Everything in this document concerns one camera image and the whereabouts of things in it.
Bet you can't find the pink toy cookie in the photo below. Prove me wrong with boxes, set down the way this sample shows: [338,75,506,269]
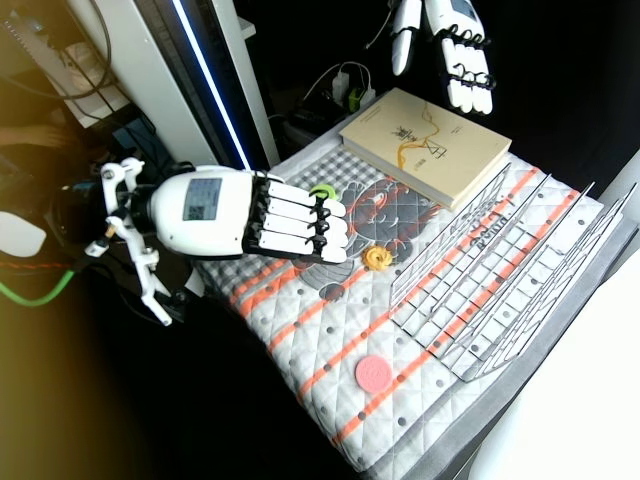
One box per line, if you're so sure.
[354,354,394,392]

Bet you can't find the beige book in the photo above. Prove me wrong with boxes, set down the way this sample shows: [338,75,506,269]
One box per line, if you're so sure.
[338,87,513,211]

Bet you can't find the dark blue box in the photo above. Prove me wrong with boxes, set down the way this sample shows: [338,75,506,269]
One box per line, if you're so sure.
[112,117,161,156]

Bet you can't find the yellow toy cookie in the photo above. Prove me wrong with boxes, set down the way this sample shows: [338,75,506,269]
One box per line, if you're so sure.
[362,244,395,273]

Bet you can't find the white column with blue light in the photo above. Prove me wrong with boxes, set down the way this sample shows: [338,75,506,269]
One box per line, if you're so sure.
[67,0,281,171]

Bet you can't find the wire dish rack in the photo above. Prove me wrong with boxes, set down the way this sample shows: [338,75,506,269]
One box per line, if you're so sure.
[388,162,639,384]

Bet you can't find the grey table cloth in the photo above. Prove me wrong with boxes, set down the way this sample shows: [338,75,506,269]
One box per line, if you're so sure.
[357,197,640,480]

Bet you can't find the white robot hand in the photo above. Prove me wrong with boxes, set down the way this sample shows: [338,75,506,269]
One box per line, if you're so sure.
[391,0,496,116]
[148,164,350,265]

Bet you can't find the white power adapter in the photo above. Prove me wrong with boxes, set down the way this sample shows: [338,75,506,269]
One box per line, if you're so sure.
[332,71,351,104]

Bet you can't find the thick black cable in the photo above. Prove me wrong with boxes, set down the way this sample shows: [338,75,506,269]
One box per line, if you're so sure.
[0,0,119,101]

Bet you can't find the quilt with printed bear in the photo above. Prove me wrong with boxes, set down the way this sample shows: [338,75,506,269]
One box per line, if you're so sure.
[194,130,626,474]

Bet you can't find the thin white cable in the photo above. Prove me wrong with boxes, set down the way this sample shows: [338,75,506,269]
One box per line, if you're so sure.
[302,60,374,101]

